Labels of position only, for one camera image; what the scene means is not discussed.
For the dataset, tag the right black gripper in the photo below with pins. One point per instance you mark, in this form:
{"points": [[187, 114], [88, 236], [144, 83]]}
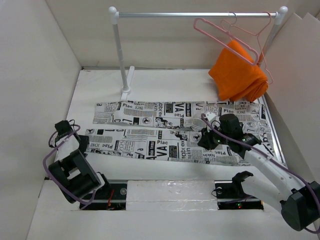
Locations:
{"points": [[205, 141]]}

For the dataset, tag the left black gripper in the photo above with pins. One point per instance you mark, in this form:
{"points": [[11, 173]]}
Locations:
{"points": [[84, 141]]}

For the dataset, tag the newspaper print trousers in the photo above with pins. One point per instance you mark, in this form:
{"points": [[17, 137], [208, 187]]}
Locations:
{"points": [[171, 131]]}

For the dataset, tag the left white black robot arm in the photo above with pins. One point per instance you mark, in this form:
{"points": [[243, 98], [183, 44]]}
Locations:
{"points": [[71, 171]]}

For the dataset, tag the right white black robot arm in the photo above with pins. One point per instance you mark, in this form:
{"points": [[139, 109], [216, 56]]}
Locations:
{"points": [[297, 200]]}

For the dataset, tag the orange garment on hanger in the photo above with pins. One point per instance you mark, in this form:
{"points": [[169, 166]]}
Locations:
{"points": [[237, 79]]}

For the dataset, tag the white metal clothes rack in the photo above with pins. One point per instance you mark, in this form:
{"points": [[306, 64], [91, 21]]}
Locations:
{"points": [[127, 77]]}

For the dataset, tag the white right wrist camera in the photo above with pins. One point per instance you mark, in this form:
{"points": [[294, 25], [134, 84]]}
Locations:
{"points": [[210, 119]]}

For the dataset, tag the aluminium rail right side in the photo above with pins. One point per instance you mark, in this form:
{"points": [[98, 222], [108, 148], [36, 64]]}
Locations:
{"points": [[276, 143]]}

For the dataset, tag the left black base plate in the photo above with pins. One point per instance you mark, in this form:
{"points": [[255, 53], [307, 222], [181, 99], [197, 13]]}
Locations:
{"points": [[109, 199]]}

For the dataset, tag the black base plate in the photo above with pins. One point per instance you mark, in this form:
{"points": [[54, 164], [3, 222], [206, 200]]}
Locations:
{"points": [[109, 199], [230, 198]]}

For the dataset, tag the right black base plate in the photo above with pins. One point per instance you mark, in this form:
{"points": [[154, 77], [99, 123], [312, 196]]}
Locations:
{"points": [[230, 198]]}

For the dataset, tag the pink wire hanger with garment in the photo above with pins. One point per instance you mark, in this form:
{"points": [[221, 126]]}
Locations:
{"points": [[260, 42]]}

